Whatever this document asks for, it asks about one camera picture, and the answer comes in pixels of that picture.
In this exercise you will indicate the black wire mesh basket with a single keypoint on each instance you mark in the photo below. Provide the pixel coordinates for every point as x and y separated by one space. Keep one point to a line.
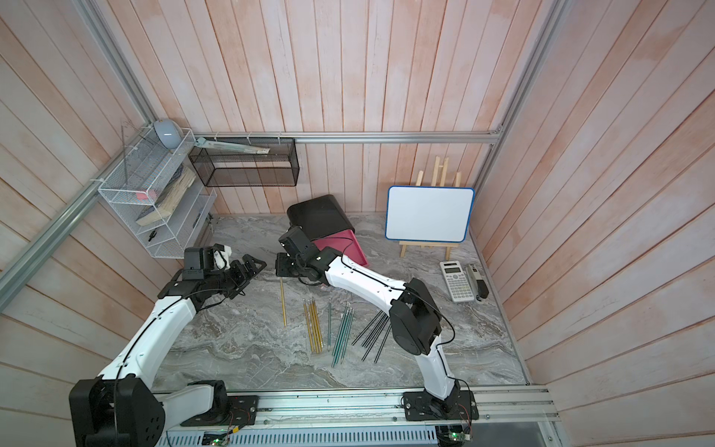
280 168

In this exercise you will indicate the book on shelf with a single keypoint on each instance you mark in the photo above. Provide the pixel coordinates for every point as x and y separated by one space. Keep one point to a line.
169 199

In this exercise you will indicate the black drawer cabinet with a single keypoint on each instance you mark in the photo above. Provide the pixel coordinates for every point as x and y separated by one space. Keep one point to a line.
319 217

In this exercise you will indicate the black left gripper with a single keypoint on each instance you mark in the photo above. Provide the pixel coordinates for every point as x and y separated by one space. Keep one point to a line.
243 277

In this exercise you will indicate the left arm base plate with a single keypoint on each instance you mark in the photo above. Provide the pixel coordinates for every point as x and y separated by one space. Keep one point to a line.
231 411

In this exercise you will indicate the aluminium frame rail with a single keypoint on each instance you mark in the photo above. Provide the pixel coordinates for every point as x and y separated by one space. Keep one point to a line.
38 251

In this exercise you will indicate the paper on black basket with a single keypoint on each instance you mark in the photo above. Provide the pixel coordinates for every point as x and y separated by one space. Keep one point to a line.
217 147

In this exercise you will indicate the white calculator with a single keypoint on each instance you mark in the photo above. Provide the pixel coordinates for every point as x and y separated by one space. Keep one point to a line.
458 285

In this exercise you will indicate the yellow pencil bundle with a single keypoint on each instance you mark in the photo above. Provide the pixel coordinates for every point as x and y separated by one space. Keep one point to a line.
313 327

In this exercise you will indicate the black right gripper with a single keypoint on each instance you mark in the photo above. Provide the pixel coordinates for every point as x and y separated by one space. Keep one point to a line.
281 265

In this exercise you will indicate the grey computer mouse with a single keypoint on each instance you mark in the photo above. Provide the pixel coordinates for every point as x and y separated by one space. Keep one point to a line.
169 133

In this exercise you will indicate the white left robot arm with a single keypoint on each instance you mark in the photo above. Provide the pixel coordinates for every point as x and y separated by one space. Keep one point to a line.
118 406

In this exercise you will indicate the white wire mesh shelf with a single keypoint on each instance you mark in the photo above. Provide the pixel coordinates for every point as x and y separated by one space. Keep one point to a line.
158 195

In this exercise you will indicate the black pencil bundle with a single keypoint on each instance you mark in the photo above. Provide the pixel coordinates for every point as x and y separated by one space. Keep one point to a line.
369 335

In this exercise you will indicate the wooden easel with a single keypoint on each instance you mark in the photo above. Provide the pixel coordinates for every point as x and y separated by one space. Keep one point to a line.
438 179

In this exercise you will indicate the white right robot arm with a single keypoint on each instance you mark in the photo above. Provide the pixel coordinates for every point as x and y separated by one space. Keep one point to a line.
415 319

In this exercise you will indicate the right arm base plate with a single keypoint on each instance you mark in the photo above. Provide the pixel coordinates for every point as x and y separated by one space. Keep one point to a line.
422 406

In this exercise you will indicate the white board with blue frame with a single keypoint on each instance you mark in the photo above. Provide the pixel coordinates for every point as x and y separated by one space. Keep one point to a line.
428 214

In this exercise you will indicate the green pencil bundle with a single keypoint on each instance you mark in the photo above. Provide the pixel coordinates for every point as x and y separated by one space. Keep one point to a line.
340 347

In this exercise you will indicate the black stapler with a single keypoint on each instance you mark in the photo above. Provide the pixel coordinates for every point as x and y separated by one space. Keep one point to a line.
477 282

